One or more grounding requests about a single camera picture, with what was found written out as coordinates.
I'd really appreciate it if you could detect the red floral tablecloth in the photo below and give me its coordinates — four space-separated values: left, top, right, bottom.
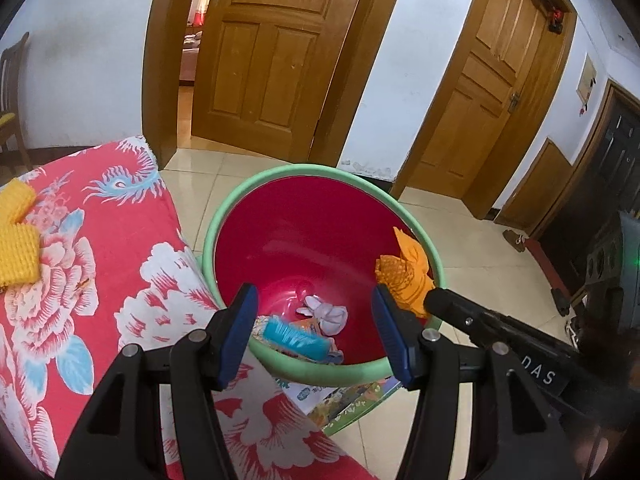
0 135 386 480

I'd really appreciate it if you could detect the open wooden panel door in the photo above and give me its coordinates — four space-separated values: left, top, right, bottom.
191 0 376 161

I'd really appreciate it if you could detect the wooden chair with cushion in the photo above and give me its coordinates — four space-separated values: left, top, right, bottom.
0 32 31 168

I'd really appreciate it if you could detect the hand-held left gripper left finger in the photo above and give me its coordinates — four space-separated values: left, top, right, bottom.
55 282 259 480

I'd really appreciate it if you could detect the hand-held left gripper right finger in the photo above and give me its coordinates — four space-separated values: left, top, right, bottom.
371 284 583 480

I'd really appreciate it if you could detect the dark metal door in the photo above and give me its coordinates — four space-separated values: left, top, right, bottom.
542 82 640 301

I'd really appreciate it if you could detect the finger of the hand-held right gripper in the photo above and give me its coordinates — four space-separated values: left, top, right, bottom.
424 287 576 362

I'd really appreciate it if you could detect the closed wooden panel door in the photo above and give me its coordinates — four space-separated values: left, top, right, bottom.
415 0 551 206

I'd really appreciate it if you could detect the small wooden hatch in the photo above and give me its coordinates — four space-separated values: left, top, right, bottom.
495 137 573 236

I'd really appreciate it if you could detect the beige wall panel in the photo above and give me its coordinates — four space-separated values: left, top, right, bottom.
576 55 601 106

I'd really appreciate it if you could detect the white paper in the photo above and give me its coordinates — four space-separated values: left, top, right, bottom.
300 296 349 337

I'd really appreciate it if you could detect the red long-handled tool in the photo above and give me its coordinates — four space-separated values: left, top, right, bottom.
502 230 571 316

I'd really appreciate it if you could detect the green-rimmed red bin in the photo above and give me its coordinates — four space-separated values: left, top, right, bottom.
201 163 446 386

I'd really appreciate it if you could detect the wooden door frame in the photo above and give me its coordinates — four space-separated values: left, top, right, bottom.
390 0 578 221
142 0 413 171

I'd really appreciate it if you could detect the yellow knitted cloth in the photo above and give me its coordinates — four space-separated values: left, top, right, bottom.
0 180 41 288

